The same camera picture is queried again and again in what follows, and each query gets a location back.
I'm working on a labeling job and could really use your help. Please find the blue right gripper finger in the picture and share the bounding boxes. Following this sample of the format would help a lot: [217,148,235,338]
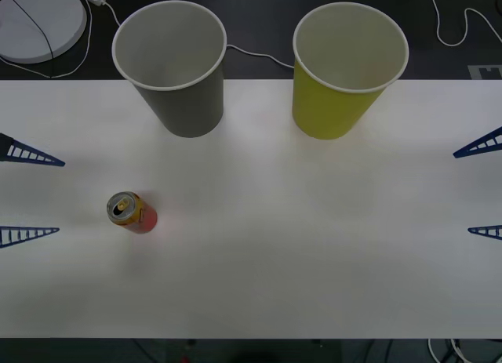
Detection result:
[467,224,502,241]
[453,125,502,159]

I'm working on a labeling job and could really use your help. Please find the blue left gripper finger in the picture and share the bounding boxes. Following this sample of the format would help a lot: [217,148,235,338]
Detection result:
[0,226,60,250]
[0,132,66,169]

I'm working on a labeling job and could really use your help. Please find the red and yellow drink can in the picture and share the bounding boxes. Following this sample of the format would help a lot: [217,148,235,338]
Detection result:
[106,191,158,235]

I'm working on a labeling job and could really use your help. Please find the grey and white floor marker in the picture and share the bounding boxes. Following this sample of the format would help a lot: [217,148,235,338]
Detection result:
[467,64,502,81]

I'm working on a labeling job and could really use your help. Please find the white round disc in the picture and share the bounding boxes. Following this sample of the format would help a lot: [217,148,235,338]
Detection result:
[0,0,88,64]

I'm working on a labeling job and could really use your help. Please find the yellow-green plastic waste bin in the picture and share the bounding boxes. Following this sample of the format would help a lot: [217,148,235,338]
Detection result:
[291,2,410,141]

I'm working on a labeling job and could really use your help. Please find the grey plastic waste bin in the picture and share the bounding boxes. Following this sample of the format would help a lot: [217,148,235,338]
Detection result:
[111,0,228,139]

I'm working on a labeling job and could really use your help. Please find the thin black cable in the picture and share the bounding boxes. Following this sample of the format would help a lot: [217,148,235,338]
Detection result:
[8,0,55,78]

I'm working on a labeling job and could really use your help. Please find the white coiled cable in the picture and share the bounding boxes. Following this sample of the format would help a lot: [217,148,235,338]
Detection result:
[427,337,474,363]

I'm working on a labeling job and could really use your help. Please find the thin white looped cable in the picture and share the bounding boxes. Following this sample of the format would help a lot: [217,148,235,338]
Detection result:
[0,0,93,80]

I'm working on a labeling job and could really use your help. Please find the white wavy cable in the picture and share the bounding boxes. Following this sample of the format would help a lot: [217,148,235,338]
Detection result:
[428,0,502,47]

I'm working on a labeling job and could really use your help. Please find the white power strip cable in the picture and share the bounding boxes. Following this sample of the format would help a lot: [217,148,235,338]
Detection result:
[102,1,296,70]

